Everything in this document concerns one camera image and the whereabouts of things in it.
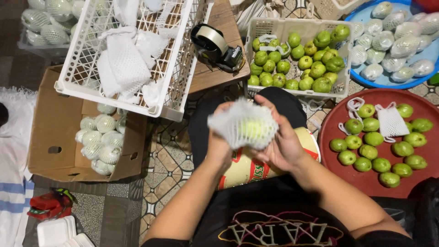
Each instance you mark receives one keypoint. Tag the loose green guavas group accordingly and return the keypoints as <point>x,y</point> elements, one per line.
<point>373,151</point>

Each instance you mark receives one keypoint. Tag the red handheld tape dispenser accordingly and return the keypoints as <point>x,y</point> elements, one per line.
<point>48,205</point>

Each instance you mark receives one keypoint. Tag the rolled white foam net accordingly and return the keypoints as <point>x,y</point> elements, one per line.
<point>351,108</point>

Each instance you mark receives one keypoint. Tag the white plastic bag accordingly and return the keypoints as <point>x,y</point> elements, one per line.
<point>253,13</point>

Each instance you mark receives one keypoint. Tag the heap of green guavas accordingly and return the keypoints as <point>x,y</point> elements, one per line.
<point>301,63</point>

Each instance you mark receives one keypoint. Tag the guava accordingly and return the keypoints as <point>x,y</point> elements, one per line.
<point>245,128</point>

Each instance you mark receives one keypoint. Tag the flat white foam net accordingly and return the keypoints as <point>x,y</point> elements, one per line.
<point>391,121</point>

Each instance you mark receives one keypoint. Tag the person's black printed shirt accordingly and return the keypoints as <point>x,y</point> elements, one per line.
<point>274,219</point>

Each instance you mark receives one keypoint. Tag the black tape dispenser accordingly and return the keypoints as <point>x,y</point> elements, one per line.
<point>214,46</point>

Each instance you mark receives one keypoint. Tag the stack of white foam trays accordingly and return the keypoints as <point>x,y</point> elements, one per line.
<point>56,231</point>

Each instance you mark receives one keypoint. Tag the white cloth with blue stripes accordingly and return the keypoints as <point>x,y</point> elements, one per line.
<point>13,164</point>

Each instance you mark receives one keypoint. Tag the clear bin of wrapped guavas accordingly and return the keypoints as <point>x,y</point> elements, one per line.
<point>48,24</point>

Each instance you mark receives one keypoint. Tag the cream canister with red label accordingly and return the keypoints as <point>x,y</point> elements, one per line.
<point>247,171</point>

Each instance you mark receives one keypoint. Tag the brown cardboard box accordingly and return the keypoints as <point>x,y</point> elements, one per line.
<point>55,133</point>

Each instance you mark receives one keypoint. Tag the brown wooden stool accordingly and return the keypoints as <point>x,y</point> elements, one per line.
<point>223,75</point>

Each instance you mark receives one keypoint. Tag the blue round tray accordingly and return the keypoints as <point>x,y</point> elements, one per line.
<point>380,80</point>

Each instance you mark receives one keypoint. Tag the pile of white foam nets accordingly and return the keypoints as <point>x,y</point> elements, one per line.
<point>127,61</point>

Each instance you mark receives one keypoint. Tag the heap of net-wrapped guavas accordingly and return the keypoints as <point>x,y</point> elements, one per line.
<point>101,140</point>

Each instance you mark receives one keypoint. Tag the red plastic container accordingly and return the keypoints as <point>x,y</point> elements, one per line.
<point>427,4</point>

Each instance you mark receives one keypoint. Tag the white plastic lattice crate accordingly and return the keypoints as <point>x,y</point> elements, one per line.
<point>85,58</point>

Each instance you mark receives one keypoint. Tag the person's right hand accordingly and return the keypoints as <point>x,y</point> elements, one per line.
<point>288,147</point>

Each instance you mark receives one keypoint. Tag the small white plastic basket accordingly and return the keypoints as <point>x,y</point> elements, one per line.
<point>329,8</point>

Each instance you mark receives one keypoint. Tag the person's left fingers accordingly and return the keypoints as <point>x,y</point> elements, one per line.
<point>223,106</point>

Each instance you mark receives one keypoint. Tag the bagged net-wrapped guavas group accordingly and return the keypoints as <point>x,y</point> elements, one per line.
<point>394,43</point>

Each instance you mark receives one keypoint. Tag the person's left hand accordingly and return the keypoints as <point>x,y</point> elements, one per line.
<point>217,151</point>

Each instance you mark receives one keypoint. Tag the dark red round tray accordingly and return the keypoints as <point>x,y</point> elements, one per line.
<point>360,181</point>

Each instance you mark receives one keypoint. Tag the person's black trousers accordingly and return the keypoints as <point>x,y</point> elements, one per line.
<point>202,130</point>

